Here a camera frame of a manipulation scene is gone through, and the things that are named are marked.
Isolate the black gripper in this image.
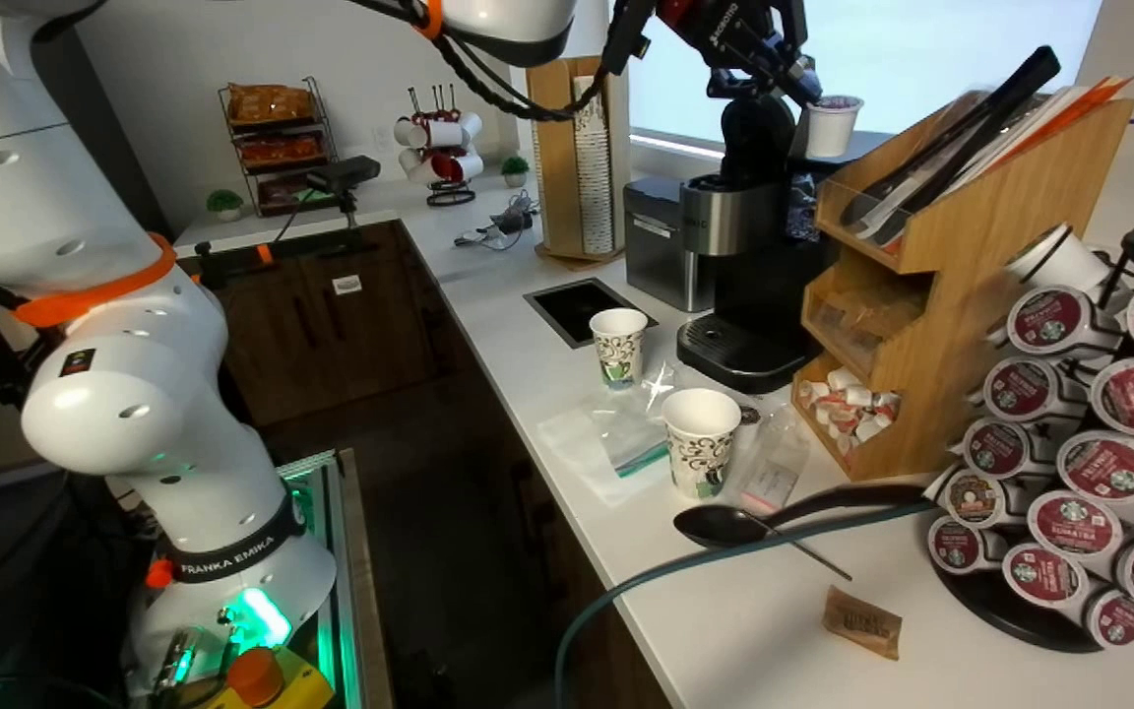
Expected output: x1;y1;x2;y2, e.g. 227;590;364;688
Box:
651;0;827;111

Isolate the white cup on machine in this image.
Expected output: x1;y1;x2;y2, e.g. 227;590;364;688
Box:
798;89;868;164

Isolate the patterned paper cup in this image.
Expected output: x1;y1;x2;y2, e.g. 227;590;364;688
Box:
660;384;746;505
586;302;654;395

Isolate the window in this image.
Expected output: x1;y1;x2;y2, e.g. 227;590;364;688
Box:
621;0;1111;148

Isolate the black steel coffee maker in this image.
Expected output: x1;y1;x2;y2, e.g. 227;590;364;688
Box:
674;81;860;399

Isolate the stainless steel bin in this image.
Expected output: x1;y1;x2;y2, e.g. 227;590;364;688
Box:
617;172;700;315

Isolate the wooden condiment organizer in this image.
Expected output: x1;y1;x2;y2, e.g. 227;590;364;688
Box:
789;73;1134;485

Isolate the steel-framed counter trash opening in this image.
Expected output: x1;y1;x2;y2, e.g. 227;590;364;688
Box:
519;273;660;350

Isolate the red and white mug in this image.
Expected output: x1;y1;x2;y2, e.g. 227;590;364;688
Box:
435;148;490;187

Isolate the mug tree rack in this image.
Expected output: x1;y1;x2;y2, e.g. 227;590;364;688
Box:
391;77;494;214

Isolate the clear zip bag teal seal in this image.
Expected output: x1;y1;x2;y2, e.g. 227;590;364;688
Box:
582;371;683;485

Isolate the black plastic spoon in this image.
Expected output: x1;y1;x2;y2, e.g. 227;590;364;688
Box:
668;479;944;552

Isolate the thin black stir stick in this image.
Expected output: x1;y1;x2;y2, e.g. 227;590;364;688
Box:
759;526;860;587

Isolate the dark wooden cabinet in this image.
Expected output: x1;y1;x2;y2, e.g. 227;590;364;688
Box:
189;218;494;428

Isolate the snack shelf rack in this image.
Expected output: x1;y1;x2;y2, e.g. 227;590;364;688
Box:
214;73;335;220

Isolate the brown sugar packet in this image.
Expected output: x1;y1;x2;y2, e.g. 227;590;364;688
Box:
819;584;907;667

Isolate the yellow emergency stop box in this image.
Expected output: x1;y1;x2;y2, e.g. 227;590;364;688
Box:
205;642;335;709

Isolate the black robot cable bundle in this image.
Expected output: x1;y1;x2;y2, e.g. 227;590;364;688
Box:
356;0;657;131

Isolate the grey adapter with cable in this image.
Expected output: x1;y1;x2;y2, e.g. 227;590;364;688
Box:
448;193;542;250

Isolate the thin teal cable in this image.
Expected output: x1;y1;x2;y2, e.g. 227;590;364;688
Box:
549;505;935;709

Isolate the black wire pod carousel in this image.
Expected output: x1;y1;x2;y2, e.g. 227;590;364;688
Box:
916;210;1134;657

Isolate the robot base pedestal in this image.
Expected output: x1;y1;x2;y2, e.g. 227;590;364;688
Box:
105;443;395;709

